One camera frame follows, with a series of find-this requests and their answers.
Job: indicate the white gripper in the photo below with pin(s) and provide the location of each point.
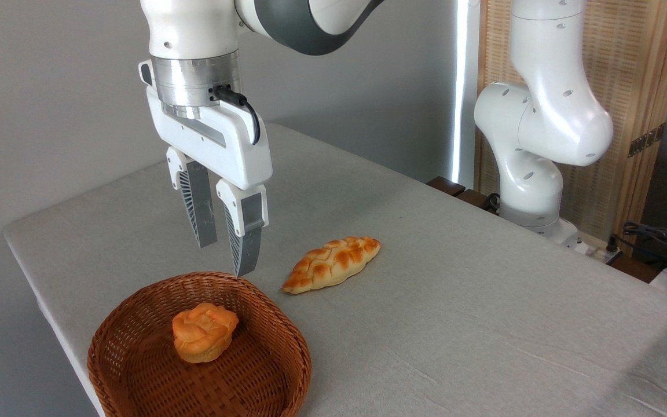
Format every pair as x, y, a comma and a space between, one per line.
235, 150

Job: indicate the long braided bread loaf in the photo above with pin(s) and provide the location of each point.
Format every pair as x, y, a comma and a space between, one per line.
330, 263

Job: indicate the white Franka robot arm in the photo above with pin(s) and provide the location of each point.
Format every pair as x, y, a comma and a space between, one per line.
542, 116

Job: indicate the round orange bread bun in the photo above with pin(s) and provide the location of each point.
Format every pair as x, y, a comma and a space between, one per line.
203, 333

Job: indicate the brown wicker basket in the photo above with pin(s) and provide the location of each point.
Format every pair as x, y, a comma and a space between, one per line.
136, 370

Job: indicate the grey tablecloth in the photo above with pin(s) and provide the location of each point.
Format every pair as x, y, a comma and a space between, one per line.
455, 324

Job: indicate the metal screen hinge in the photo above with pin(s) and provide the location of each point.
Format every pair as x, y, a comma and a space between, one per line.
646, 140

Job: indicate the wooden folding screen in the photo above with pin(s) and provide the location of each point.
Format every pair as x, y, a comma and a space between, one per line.
634, 69

